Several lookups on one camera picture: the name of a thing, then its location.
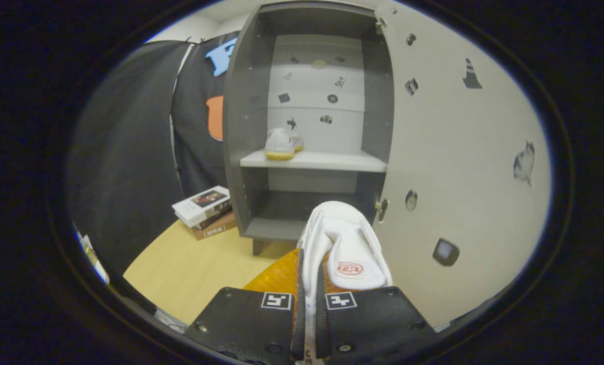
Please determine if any grey shoe cabinet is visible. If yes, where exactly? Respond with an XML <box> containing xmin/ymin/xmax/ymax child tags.
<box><xmin>222</xmin><ymin>0</ymin><xmax>395</xmax><ymax>256</ymax></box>

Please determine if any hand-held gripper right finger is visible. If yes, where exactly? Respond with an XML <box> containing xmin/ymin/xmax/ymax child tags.
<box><xmin>314</xmin><ymin>264</ymin><xmax>438</xmax><ymax>363</ymax></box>

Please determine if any blue and white object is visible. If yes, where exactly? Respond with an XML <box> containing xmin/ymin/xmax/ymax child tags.
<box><xmin>76</xmin><ymin>228</ymin><xmax>111</xmax><ymax>284</ymax></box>

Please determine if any brown cover book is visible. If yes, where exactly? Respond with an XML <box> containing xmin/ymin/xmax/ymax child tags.
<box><xmin>190</xmin><ymin>212</ymin><xmax>237</xmax><ymax>241</ymax></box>

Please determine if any black backdrop cloth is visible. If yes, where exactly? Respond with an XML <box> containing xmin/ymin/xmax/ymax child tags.
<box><xmin>68</xmin><ymin>33</ymin><xmax>239</xmax><ymax>277</ymax></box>

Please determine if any white canvas shoe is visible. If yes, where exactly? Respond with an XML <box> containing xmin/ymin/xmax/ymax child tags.
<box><xmin>264</xmin><ymin>127</ymin><xmax>305</xmax><ymax>161</ymax></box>
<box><xmin>297</xmin><ymin>201</ymin><xmax>394</xmax><ymax>365</ymax></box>

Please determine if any light grey shoe cabinet door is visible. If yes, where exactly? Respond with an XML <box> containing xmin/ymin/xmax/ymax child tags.
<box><xmin>370</xmin><ymin>0</ymin><xmax>553</xmax><ymax>330</ymax></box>

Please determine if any black cover book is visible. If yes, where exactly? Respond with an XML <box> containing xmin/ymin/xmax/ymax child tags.
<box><xmin>194</xmin><ymin>202</ymin><xmax>234</xmax><ymax>231</ymax></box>

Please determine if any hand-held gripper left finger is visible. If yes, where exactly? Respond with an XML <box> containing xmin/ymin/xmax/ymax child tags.
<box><xmin>185</xmin><ymin>247</ymin><xmax>305</xmax><ymax>363</ymax></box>

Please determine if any white cover book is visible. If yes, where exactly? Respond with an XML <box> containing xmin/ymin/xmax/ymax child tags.
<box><xmin>172</xmin><ymin>186</ymin><xmax>231</xmax><ymax>228</ymax></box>

